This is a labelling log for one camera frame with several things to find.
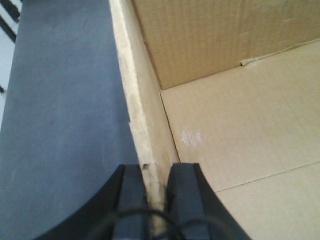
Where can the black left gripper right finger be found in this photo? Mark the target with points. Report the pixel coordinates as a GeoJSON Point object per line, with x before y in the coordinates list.
{"type": "Point", "coordinates": [190, 197]}

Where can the brown cardboard carton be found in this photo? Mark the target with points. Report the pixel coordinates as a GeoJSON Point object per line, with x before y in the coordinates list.
{"type": "Point", "coordinates": [233, 85]}

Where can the dark grey conveyor belt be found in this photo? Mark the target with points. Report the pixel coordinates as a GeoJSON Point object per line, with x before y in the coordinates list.
{"type": "Point", "coordinates": [65, 127]}

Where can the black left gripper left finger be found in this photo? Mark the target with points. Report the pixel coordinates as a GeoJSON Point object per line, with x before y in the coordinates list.
{"type": "Point", "coordinates": [124, 190]}

